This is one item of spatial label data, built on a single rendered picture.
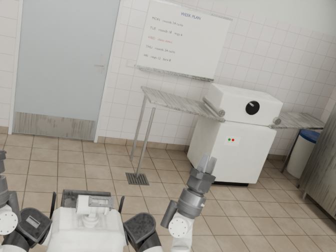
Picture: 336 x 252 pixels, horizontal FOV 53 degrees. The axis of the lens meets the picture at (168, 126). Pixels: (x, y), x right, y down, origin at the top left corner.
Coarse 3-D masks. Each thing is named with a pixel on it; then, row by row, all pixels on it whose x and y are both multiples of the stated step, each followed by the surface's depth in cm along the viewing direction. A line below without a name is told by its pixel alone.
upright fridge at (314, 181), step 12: (324, 132) 418; (324, 144) 416; (312, 156) 432; (324, 156) 414; (312, 168) 430; (324, 168) 412; (300, 180) 447; (312, 180) 428; (324, 180) 410; (312, 192) 425; (324, 192) 408; (324, 204) 406
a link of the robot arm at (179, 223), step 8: (168, 208) 117; (176, 208) 117; (184, 208) 112; (192, 208) 112; (168, 216) 116; (176, 216) 114; (184, 216) 113; (192, 216) 114; (160, 224) 117; (168, 224) 116; (176, 224) 111; (184, 224) 110; (176, 232) 110; (184, 232) 110
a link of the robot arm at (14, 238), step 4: (12, 232) 112; (16, 232) 112; (8, 236) 111; (12, 236) 111; (16, 236) 111; (20, 236) 112; (24, 236) 114; (4, 240) 111; (8, 240) 110; (12, 240) 110; (16, 240) 110; (20, 240) 111; (24, 240) 112; (4, 244) 109; (8, 244) 109; (12, 244) 109; (16, 244) 109; (20, 244) 110; (24, 244) 111; (24, 248) 111; (28, 248) 113
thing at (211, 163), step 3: (210, 159) 119; (213, 159) 119; (216, 159) 119; (210, 162) 119; (213, 162) 118; (207, 165) 119; (210, 165) 119; (213, 165) 118; (207, 168) 119; (210, 168) 118; (213, 168) 118; (207, 171) 119; (210, 171) 118; (210, 174) 119
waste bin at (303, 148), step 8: (304, 136) 494; (312, 136) 501; (296, 144) 511; (304, 144) 496; (312, 144) 488; (296, 152) 509; (304, 152) 497; (296, 160) 509; (304, 160) 500; (288, 168) 524; (296, 168) 510; (296, 176) 513
